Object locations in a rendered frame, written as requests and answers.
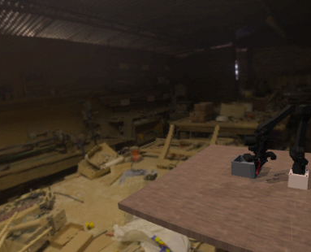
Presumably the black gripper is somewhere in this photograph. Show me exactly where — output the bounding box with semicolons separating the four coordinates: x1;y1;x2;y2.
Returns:
243;146;277;169

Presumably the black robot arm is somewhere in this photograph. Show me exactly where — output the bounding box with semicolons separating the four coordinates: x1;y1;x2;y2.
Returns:
244;104;311;176

